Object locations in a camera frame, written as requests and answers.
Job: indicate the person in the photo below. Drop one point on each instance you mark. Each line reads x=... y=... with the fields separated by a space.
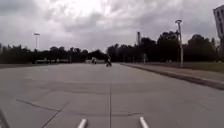
x=108 y=61

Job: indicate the grey concrete slab pavement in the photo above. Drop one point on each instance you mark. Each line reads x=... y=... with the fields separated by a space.
x=100 y=96

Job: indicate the tall chimney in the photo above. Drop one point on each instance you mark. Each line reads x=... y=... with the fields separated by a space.
x=138 y=37

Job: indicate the row of dark trees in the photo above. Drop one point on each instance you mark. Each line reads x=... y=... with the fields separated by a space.
x=166 y=48

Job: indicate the robot's own part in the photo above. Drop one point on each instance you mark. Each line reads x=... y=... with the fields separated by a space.
x=144 y=123
x=82 y=123

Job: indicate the dark kerb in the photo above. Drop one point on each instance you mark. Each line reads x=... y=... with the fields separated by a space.
x=180 y=77

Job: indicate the pale lamp pole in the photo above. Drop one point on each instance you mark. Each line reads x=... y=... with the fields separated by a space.
x=180 y=46

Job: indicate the tall street lamp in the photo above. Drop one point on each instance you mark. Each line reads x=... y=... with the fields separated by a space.
x=36 y=41

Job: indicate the grass strip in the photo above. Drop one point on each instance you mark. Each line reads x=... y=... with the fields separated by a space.
x=200 y=66

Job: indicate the grey side path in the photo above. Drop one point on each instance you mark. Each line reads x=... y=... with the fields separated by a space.
x=206 y=76

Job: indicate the building with window rows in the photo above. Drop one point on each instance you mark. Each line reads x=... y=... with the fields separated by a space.
x=220 y=20

